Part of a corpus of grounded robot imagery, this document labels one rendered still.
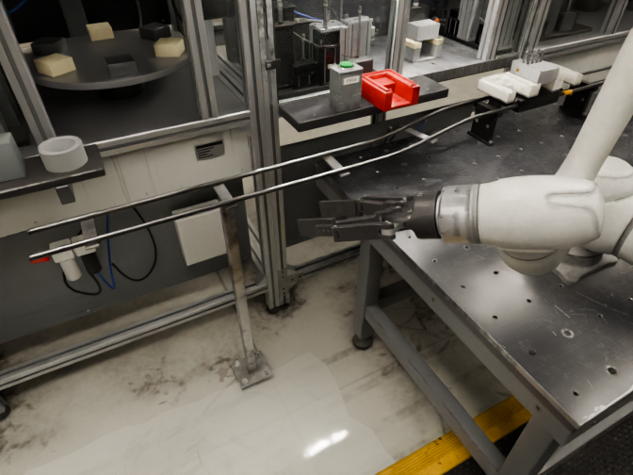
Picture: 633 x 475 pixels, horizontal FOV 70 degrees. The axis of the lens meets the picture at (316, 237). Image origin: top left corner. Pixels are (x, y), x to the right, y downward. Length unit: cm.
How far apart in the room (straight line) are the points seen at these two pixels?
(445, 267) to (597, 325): 35
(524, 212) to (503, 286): 55
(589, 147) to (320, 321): 132
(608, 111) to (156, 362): 162
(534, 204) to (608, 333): 59
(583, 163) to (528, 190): 21
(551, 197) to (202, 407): 138
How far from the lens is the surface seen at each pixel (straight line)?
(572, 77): 196
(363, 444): 164
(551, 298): 121
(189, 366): 184
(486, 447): 143
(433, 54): 184
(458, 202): 68
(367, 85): 142
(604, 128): 84
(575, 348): 112
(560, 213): 66
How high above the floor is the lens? 147
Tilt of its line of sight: 40 degrees down
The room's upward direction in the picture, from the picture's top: straight up
